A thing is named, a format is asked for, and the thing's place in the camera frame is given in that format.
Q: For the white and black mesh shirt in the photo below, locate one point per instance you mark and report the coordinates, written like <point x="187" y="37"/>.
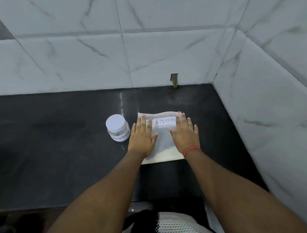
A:
<point x="175" y="224"/>

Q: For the clear milk powder zip bag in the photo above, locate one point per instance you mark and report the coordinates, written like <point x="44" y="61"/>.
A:
<point x="163" y="139"/>

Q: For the person's left forearm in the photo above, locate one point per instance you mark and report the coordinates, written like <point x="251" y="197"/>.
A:
<point x="105" y="196"/>

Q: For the person's left hand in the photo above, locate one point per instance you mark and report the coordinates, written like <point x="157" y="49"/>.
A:
<point x="141" y="141"/>

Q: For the white jar lid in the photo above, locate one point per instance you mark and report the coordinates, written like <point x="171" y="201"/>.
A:
<point x="116" y="122"/>

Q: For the brown wall pipe outlet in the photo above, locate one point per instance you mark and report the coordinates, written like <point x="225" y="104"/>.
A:
<point x="174" y="80"/>

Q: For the person's right hand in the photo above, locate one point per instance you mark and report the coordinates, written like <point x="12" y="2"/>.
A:
<point x="185" y="136"/>

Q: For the person's right forearm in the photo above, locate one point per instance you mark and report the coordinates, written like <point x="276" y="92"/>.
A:
<point x="230" y="192"/>

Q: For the red thread wristband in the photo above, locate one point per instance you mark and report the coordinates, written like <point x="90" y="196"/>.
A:
<point x="190" y="150"/>

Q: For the small clear plastic jar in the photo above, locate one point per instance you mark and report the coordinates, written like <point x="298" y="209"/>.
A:
<point x="120" y="136"/>

